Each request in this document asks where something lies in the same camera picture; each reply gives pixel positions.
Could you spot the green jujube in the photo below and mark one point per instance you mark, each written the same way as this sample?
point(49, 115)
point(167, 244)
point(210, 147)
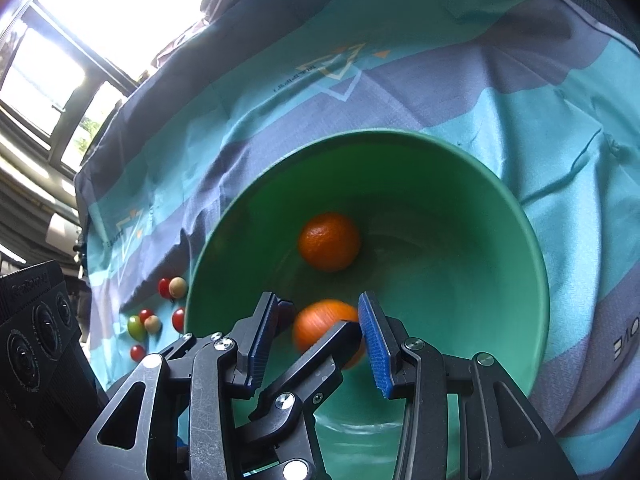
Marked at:
point(134, 328)

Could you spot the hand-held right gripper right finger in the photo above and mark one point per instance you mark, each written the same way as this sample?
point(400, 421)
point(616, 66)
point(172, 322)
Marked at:
point(375, 345)

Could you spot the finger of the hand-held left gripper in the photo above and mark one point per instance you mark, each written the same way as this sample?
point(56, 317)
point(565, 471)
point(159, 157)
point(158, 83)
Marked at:
point(310, 370)

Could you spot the teal and purple printed blanket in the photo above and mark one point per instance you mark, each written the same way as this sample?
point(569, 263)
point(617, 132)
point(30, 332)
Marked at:
point(425, 70)

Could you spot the red cherry tomato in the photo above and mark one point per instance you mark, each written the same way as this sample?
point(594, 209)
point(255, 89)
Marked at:
point(137, 352)
point(178, 319)
point(145, 315)
point(163, 287)

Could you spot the green bowl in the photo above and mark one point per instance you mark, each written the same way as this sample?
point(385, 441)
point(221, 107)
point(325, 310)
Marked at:
point(450, 260)

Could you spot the beige longan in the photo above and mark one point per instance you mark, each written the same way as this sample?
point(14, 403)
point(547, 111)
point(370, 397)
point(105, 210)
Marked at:
point(178, 287)
point(153, 324)

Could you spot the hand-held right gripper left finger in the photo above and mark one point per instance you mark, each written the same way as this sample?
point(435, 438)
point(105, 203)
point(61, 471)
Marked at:
point(261, 345)

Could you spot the orange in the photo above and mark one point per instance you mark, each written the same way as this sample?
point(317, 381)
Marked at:
point(330, 241)
point(320, 322)

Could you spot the window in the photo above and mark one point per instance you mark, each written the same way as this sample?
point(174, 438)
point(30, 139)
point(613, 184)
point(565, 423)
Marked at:
point(100, 10)

